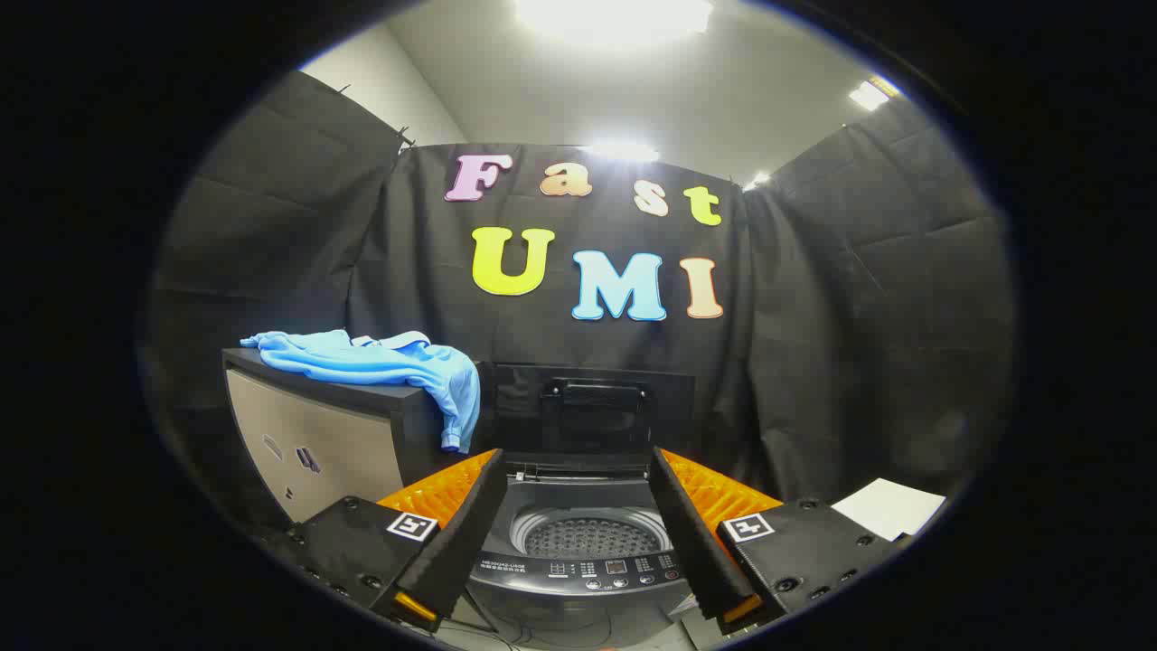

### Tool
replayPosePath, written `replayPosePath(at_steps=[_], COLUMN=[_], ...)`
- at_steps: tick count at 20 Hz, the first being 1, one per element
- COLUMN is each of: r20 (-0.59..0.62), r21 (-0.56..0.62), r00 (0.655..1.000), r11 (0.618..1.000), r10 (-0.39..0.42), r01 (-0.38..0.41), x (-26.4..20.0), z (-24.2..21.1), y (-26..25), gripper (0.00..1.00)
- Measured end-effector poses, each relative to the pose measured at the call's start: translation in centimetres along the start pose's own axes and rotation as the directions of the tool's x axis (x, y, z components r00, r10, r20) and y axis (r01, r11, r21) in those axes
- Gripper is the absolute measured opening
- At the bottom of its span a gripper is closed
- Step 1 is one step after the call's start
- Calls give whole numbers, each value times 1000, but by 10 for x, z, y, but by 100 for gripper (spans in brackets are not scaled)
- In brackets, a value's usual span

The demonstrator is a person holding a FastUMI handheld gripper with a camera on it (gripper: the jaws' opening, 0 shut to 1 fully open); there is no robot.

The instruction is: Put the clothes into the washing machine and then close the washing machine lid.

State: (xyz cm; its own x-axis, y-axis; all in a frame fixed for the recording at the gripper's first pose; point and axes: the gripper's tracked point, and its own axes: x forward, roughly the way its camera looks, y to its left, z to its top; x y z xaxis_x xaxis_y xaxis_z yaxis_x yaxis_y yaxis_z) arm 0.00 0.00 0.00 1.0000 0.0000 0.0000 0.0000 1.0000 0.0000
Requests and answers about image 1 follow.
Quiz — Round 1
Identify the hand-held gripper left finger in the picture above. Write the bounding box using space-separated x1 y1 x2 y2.
287 448 508 633

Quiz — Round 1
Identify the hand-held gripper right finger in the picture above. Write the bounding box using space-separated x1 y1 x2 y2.
649 447 909 636

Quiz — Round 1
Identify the dark grey washing machine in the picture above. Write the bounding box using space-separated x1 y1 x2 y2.
466 457 715 648

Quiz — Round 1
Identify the light blue polo shirt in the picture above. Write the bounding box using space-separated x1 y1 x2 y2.
240 329 482 453

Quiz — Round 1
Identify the black and beige cabinet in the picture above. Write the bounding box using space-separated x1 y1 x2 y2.
221 348 494 525

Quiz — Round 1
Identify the black backdrop cloth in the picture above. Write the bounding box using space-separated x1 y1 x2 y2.
145 71 1018 543

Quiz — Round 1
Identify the rectangular ceiling light panel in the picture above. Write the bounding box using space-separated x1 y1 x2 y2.
848 77 902 112

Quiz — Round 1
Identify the large ceiling light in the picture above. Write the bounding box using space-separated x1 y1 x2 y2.
515 0 715 46

